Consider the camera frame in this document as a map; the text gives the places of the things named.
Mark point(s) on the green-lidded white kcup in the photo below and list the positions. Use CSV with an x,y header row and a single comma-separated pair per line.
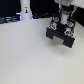
x,y
66,14

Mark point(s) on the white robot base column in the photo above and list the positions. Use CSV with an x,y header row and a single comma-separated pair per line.
x,y
26,13

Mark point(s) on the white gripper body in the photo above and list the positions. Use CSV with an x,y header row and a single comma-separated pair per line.
x,y
66,4

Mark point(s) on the black kcup holder box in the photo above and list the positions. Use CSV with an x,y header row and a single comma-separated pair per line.
x,y
59,35

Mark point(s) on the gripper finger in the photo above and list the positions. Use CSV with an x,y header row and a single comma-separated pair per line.
x,y
55,21
70,27

